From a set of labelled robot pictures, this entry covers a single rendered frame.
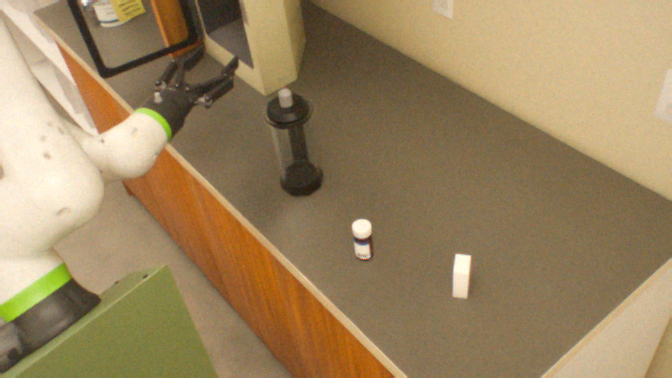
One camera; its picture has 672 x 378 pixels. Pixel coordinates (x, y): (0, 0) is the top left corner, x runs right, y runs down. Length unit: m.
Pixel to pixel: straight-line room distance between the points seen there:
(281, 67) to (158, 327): 0.96
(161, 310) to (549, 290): 0.74
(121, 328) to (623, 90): 1.10
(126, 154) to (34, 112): 0.27
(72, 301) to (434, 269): 0.70
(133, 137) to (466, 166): 0.76
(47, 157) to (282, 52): 0.92
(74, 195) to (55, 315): 0.21
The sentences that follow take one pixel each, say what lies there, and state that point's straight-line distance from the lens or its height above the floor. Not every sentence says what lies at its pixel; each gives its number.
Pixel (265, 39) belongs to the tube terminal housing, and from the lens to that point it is 1.80.
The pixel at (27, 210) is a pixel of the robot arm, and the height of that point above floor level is 1.38.
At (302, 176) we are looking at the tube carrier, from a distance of 1.52.
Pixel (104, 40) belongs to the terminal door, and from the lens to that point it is 1.98.
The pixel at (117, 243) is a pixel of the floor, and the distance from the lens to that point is 2.95.
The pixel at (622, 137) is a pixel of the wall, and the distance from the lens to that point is 1.63.
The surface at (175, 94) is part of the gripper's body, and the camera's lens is 1.45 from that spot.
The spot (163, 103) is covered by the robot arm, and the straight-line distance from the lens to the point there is 1.42.
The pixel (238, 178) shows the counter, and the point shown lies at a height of 0.94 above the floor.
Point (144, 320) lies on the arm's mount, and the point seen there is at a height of 1.21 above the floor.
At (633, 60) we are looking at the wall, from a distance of 1.52.
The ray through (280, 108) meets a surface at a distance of 1.43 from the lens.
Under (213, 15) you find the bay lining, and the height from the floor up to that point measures 1.06.
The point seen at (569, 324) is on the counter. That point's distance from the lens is 1.35.
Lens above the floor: 2.05
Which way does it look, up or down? 45 degrees down
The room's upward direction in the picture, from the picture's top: 9 degrees counter-clockwise
